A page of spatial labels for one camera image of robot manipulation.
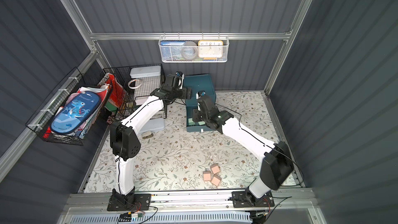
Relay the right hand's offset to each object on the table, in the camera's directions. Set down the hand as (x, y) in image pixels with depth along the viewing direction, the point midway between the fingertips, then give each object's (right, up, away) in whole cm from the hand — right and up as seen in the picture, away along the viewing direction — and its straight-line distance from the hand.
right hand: (198, 109), depth 81 cm
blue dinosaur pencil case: (-52, -1, -16) cm, 54 cm away
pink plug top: (+9, -32, +1) cm, 33 cm away
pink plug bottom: (+9, -36, -2) cm, 38 cm away
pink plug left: (+4, -35, 0) cm, 35 cm away
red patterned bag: (-60, +11, +31) cm, 69 cm away
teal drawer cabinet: (-1, +17, +16) cm, 23 cm away
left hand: (-6, +11, +9) cm, 16 cm away
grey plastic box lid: (-35, +26, +21) cm, 48 cm away
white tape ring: (-44, +18, +18) cm, 51 cm away
